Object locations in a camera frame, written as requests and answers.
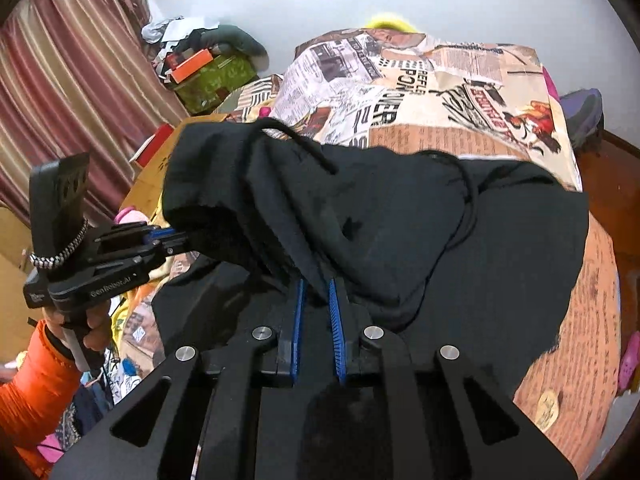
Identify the person's left hand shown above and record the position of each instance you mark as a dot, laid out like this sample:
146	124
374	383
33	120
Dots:
97	332

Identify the yellow headboard cushion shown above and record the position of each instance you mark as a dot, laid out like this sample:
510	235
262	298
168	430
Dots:
390	22

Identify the person's left forearm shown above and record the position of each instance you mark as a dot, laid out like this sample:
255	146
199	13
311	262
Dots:
30	395

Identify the pile of clothes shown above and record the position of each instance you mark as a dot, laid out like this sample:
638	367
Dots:
165	35

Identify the green patterned storage box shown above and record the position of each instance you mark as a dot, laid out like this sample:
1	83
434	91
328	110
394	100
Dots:
220	82

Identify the red box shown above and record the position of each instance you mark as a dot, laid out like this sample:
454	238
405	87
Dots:
155	142

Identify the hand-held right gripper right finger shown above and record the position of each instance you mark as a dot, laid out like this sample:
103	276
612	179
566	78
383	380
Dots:
339	335

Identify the orange box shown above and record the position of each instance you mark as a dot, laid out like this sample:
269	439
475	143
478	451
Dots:
190	66

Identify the pink slipper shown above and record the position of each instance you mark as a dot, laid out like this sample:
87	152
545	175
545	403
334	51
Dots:
630	360

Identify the newspaper-print blanket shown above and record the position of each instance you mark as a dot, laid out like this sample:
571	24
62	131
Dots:
450	95

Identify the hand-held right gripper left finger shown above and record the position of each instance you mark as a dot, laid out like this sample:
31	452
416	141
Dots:
298	320

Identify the striped red curtain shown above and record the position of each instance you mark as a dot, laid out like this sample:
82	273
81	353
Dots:
75	85

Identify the black zip hoodie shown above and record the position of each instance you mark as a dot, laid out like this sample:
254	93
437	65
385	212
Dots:
390	220

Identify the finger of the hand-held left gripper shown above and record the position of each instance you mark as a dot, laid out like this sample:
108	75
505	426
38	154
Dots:
162	235
160	252

